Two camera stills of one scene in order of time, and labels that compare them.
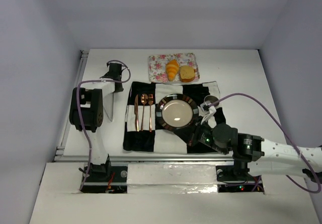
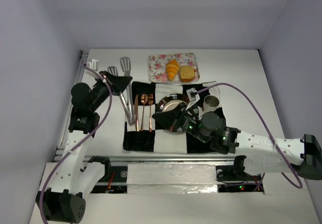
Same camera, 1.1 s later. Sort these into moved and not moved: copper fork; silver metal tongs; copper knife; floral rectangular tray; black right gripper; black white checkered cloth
Moved: black right gripper; silver metal tongs
Not moved: black white checkered cloth; copper fork; copper knife; floral rectangular tray
